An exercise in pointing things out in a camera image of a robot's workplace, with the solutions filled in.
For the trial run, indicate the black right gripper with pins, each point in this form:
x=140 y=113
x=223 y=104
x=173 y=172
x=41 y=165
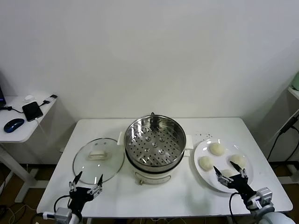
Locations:
x=240 y=184

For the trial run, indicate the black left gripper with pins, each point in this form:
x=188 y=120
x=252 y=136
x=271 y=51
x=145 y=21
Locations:
x=79 y=198

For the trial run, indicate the white steamed baozi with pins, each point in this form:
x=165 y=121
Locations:
x=205 y=162
x=241 y=159
x=226 y=173
x=217 y=148

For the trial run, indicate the round glass pot lid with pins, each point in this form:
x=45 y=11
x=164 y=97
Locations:
x=84 y=161

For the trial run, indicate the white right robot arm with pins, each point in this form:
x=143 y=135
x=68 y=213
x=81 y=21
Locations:
x=268 y=215

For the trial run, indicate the steel perforated steamer basket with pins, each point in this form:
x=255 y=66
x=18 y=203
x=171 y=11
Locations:
x=140 y=130

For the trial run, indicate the white round plate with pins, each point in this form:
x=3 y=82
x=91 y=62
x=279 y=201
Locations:
x=206 y=178

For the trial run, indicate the white electric cooker base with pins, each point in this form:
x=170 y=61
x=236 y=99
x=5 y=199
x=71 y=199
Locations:
x=151 y=178

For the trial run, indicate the white side desk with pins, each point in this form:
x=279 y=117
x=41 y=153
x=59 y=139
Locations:
x=18 y=136

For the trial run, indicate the black smartphone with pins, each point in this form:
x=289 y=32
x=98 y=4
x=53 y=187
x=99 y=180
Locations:
x=32 y=111

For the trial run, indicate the blue computer mouse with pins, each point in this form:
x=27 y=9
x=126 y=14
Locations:
x=14 y=124

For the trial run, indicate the black usb adapter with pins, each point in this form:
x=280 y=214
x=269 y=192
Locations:
x=53 y=96

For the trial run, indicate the white shelf desk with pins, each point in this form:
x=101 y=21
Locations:
x=294 y=93

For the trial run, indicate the white crumpled tissue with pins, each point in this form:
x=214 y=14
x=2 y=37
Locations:
x=28 y=97

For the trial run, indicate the pale green appliance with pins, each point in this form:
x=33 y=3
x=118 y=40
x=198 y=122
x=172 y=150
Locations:
x=296 y=81

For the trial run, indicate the dark laptop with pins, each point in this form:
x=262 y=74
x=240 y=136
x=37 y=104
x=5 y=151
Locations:
x=2 y=93

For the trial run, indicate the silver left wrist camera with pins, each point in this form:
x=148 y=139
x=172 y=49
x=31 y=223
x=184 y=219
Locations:
x=63 y=213

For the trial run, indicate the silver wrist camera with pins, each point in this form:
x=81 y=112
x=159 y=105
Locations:
x=265 y=196
x=63 y=213

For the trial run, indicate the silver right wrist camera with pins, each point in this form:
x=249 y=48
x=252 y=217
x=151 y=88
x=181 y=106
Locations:
x=265 y=196

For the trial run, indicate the small table edge bracket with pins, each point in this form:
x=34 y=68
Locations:
x=61 y=149

